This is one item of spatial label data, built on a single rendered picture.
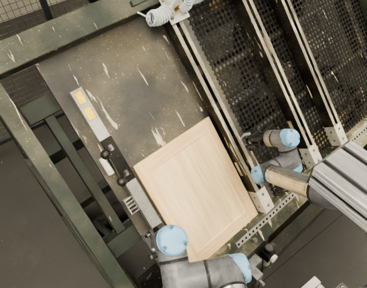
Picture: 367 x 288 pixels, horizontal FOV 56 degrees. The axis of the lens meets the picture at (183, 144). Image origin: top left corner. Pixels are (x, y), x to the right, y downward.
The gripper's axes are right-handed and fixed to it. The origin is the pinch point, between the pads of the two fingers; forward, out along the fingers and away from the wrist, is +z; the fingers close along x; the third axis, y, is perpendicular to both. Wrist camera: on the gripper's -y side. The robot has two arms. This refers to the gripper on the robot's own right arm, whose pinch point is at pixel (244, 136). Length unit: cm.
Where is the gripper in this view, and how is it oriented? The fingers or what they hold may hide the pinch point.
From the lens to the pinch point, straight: 173.1
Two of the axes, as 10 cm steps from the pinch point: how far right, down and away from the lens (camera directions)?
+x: 4.6, 8.6, 2.3
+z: -4.5, 0.0, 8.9
